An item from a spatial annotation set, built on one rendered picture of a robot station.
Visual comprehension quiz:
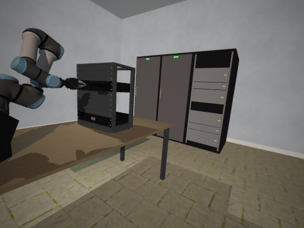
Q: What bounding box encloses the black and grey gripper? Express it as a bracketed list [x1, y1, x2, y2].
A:
[60, 78, 86, 90]

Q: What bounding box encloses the dark grey server rack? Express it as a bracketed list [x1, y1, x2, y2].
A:
[77, 62, 135, 134]

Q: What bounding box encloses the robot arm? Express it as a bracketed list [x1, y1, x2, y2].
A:
[0, 28, 64, 115]

